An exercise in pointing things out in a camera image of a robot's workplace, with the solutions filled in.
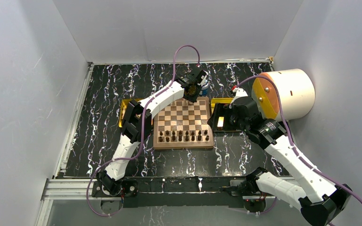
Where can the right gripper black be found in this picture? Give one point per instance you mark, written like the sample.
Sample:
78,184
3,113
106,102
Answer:
221,110

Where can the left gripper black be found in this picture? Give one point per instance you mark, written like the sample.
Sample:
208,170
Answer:
194,99

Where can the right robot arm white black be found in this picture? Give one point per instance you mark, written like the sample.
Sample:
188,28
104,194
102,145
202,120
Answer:
318,199

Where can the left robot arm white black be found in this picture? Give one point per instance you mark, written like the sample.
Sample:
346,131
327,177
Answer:
137,124

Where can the wooden chess board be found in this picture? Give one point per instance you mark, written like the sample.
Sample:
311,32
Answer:
179,116

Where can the blue white small jar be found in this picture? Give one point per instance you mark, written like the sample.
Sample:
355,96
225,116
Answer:
204,89

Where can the right gold tin tray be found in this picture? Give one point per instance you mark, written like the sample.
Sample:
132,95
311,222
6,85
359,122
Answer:
224,100

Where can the gold tin tray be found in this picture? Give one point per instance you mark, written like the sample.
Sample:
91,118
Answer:
123,107
224,100

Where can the left gold tin tray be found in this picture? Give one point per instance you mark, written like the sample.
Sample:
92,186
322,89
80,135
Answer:
123,107

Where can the white cylinder orange lid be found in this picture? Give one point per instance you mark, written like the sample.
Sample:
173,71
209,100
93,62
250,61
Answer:
293,90

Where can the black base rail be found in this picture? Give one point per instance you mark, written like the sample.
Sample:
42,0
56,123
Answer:
187,191

